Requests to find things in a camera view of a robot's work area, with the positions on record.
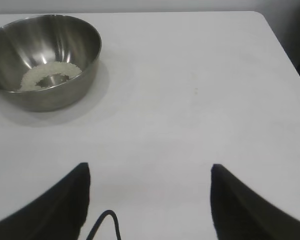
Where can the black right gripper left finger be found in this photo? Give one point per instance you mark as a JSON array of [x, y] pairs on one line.
[[52, 215]]

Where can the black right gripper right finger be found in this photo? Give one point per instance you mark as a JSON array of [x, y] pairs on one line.
[[245, 217]]

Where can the white uncooked rice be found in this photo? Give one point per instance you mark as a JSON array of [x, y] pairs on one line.
[[52, 68]]

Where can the stainless steel mixing bowl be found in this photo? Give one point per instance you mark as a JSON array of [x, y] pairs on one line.
[[40, 40]]

